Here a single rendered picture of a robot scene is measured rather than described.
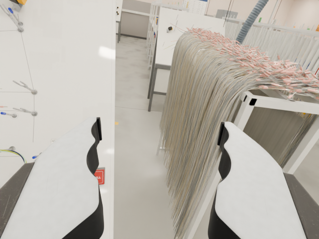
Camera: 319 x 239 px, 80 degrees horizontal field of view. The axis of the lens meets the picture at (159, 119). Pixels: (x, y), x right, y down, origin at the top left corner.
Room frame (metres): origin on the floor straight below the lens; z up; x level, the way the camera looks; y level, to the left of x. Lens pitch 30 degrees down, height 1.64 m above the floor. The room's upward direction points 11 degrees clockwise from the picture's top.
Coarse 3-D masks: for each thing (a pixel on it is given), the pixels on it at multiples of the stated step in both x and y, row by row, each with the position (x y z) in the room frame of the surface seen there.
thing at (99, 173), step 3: (96, 171) 0.46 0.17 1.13; (99, 171) 0.46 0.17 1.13; (102, 171) 0.46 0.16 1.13; (96, 174) 0.45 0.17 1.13; (99, 174) 0.45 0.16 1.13; (102, 174) 0.46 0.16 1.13; (96, 177) 0.44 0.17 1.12; (99, 177) 0.45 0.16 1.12; (102, 177) 0.45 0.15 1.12; (99, 180) 0.44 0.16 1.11; (102, 180) 0.45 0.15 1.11; (99, 183) 0.44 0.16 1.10; (102, 183) 0.44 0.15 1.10
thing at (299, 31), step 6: (222, 18) 6.39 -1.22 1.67; (228, 18) 5.94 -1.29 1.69; (234, 18) 5.59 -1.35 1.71; (240, 24) 5.16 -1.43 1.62; (258, 24) 4.40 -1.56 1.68; (264, 24) 4.19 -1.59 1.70; (270, 24) 4.02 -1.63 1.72; (294, 24) 3.45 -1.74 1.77; (270, 30) 3.94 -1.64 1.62; (294, 30) 3.36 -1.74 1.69; (300, 30) 3.24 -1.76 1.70; (306, 30) 3.14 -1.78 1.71; (300, 114) 2.65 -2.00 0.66
